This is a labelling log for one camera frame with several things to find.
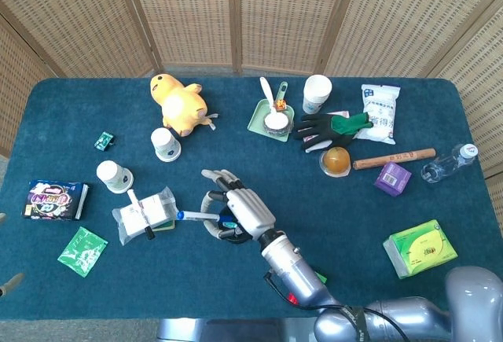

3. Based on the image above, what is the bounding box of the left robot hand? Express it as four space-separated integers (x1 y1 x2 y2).
0 211 26 298

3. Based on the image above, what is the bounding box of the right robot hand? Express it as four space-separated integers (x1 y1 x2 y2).
200 168 277 243

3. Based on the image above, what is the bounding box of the blue marker pen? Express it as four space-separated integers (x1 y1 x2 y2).
175 209 238 228

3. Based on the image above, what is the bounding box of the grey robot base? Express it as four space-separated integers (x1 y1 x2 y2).
156 317 321 342

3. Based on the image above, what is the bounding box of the white marker with black cap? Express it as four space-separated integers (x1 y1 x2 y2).
126 188 156 241

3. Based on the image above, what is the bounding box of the green sachet packet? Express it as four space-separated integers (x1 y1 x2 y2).
57 226 109 279

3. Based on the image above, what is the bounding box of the flat green pad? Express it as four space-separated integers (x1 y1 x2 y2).
152 219 177 234

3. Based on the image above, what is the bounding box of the clear bag of white boxes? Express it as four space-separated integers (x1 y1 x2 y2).
111 186 182 247

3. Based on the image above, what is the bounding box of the light green square tray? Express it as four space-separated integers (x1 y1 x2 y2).
247 98 296 143

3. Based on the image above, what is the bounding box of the white bowl on steel scrubber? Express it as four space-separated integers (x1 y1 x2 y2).
263 111 293 136

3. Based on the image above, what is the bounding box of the dark purple pad package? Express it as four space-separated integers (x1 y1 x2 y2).
22 178 90 222

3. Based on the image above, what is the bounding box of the white paper cup blue print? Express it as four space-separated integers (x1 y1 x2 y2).
150 127 183 164

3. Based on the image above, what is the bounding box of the orange jelly cup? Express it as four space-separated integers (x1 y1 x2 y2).
318 145 352 179

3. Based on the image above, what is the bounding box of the blue carpet table cover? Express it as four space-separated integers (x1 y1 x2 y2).
0 77 499 322

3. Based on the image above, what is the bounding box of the black and green work glove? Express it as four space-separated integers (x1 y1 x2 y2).
292 112 375 153

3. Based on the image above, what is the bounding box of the yellow duck plush toy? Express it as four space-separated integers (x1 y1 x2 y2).
149 73 218 138

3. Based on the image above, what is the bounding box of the white plastic spoon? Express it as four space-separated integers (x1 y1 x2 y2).
259 76 286 113

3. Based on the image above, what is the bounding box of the green measuring spoon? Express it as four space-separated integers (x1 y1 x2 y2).
274 80 289 103

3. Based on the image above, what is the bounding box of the white paper cup dark print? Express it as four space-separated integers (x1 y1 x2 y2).
95 160 135 195

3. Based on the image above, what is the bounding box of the tall white paper cup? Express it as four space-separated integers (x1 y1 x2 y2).
302 74 334 116

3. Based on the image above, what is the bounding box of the purple small box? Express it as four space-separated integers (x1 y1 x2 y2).
373 160 413 198

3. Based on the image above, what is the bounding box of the brown wrapped stick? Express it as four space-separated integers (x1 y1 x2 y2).
351 147 438 171

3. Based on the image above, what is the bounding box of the white salt bag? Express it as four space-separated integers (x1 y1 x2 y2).
354 83 402 146

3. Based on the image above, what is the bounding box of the green tissue pack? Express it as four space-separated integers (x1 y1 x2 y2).
382 219 460 281

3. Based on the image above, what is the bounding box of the woven wooden folding screen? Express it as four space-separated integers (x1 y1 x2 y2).
0 0 503 201

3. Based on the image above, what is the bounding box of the clear plastic water bottle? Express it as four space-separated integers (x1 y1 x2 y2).
420 142 479 185

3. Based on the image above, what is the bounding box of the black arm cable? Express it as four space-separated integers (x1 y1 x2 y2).
263 270 410 342

